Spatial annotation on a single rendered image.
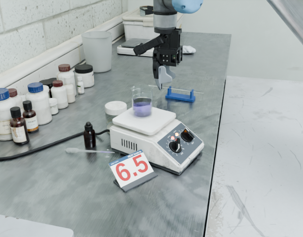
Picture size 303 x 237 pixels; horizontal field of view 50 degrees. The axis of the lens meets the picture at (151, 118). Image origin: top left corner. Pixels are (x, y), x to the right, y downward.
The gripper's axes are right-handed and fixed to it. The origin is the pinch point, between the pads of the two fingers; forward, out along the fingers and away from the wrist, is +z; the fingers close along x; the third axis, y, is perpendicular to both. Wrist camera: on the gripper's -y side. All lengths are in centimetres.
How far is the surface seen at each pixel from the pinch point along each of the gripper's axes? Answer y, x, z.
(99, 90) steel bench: -21.4, -4.1, 3.4
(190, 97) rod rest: 11.6, -1.3, 2.3
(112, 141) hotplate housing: 2.2, -39.1, 0.5
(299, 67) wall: 51, 115, 22
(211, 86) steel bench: 15.5, 14.9, 3.7
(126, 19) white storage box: -41, 62, -10
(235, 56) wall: 12, 110, 18
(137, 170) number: 11.7, -45.7, 2.2
